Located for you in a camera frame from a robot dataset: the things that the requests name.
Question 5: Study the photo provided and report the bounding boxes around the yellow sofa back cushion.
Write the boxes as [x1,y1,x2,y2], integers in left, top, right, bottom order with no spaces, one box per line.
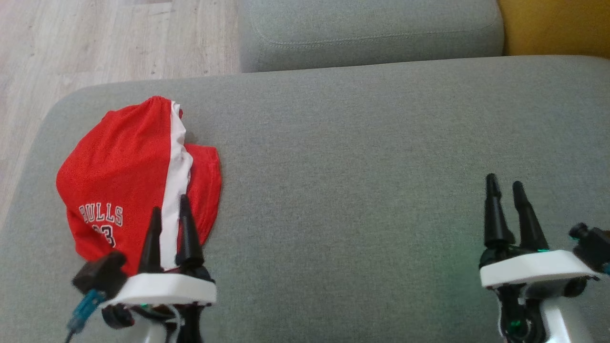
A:
[497,0,610,59]

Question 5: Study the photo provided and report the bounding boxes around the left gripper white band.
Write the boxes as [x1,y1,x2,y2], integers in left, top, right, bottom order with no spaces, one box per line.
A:
[102,194,217,343]

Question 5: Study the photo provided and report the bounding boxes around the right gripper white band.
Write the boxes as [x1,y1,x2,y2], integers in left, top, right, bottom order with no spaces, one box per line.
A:
[479,174,599,343]

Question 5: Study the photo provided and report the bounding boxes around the red shorts white stripe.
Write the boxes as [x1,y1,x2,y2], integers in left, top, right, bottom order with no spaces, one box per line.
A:
[56,95,195,277]

